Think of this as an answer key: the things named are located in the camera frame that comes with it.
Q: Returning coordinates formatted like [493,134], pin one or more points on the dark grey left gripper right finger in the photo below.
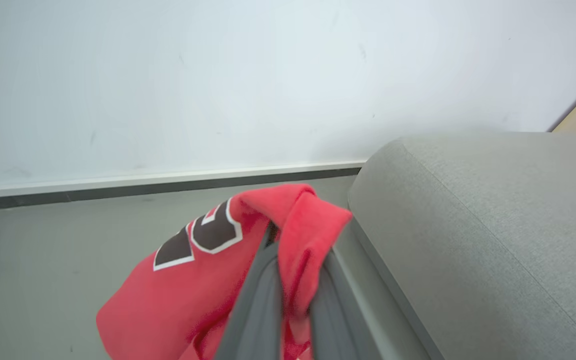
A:
[335,320]

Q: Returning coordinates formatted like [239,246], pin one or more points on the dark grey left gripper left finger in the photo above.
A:
[258,310]

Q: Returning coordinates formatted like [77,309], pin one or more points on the white and grey baseboard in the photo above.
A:
[158,182]

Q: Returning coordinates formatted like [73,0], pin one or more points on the grey fabric sofa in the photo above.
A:
[488,245]

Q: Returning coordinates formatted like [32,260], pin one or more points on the red garment with dark lettering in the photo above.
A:
[188,295]

